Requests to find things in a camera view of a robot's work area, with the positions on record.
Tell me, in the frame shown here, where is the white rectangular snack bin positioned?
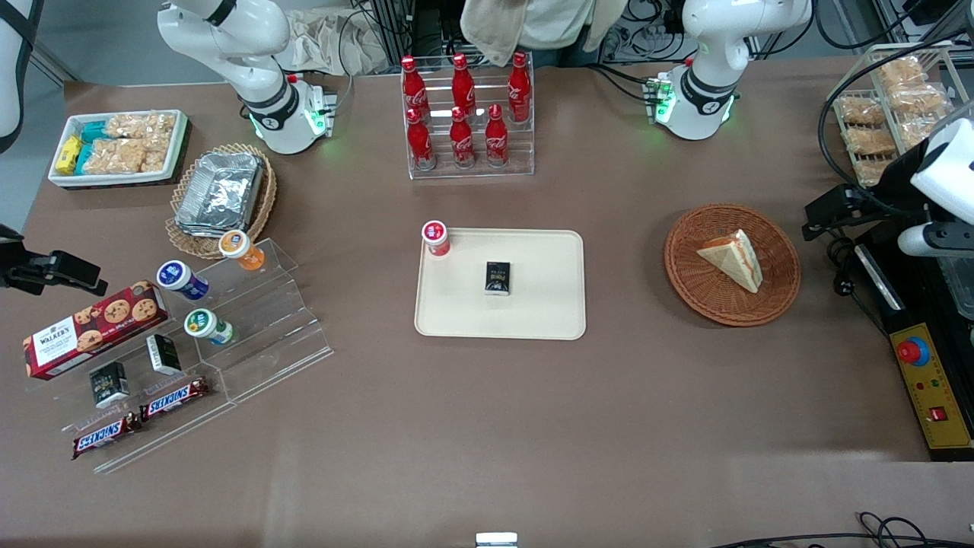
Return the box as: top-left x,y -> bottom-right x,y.
47,109 -> 190,189

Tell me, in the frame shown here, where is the light wicker basket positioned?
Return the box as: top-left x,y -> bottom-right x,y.
165,142 -> 279,261

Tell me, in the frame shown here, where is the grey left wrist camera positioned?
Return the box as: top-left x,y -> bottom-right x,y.
897,222 -> 974,259

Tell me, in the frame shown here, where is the red cola bottle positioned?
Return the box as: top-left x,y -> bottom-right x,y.
507,51 -> 532,125
449,106 -> 476,169
484,104 -> 510,168
451,53 -> 478,119
406,107 -> 437,171
400,55 -> 431,123

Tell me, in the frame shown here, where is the red yogurt cup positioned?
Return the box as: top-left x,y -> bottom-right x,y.
421,219 -> 452,259

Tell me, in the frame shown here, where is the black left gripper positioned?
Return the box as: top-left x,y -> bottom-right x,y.
801,138 -> 930,242

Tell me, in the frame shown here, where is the crumpled beige bag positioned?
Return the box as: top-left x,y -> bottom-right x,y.
285,9 -> 387,76

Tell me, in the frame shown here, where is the black Face tissue pack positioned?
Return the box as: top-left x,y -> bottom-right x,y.
88,361 -> 131,410

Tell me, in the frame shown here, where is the triangular wrapped sandwich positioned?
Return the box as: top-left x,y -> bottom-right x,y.
695,229 -> 764,295

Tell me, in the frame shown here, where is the red Walkers cookie box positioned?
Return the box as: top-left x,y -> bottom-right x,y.
22,279 -> 170,381

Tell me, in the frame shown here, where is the black yellow control box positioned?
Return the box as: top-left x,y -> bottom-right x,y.
851,219 -> 974,464

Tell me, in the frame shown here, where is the orange gum bottle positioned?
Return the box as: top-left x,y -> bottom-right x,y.
218,229 -> 266,272

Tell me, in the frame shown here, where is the clear acrylic stepped shelf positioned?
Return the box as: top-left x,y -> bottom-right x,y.
29,237 -> 335,475

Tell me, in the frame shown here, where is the white wire rack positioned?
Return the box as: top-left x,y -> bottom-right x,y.
832,41 -> 974,189

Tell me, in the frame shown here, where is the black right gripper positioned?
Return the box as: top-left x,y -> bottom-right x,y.
0,223 -> 108,298

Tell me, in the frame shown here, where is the green gum bottle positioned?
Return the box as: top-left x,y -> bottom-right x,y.
183,308 -> 236,347

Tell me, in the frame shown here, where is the black white-sided small pack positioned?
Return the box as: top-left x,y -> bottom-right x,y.
145,333 -> 183,376

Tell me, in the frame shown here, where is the black cable on table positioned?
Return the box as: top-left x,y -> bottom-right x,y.
706,511 -> 974,548

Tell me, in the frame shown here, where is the clear acrylic bottle rack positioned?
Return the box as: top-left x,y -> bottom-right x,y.
400,51 -> 536,181

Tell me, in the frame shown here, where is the black cable with plug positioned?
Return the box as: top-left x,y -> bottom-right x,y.
828,235 -> 893,337

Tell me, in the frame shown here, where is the yellow snack packet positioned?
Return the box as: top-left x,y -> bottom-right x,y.
56,135 -> 84,175

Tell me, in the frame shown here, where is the stack of foil trays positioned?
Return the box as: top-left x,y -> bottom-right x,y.
174,151 -> 266,239

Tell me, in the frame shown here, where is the red emergency stop button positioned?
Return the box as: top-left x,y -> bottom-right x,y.
896,336 -> 931,368

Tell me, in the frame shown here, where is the blue gum bottle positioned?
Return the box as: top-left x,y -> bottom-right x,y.
156,260 -> 211,301

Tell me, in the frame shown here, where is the brown wicker basket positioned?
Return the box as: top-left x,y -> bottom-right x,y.
663,202 -> 802,328

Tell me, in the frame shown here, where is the clear bag of fried pastry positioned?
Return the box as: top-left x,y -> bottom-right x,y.
855,158 -> 896,188
878,59 -> 927,87
889,83 -> 950,116
844,125 -> 896,158
901,117 -> 946,150
836,94 -> 888,127

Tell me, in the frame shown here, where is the person in beige jacket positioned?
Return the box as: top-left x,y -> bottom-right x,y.
460,0 -> 629,69

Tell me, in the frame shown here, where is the Snickers chocolate bar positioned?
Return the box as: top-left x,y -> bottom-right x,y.
138,376 -> 211,422
72,411 -> 143,460

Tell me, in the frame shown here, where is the beige plastic tray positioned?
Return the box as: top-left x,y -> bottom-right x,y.
413,228 -> 587,341

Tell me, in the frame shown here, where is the black looping arm cable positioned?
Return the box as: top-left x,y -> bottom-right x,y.
817,37 -> 974,223

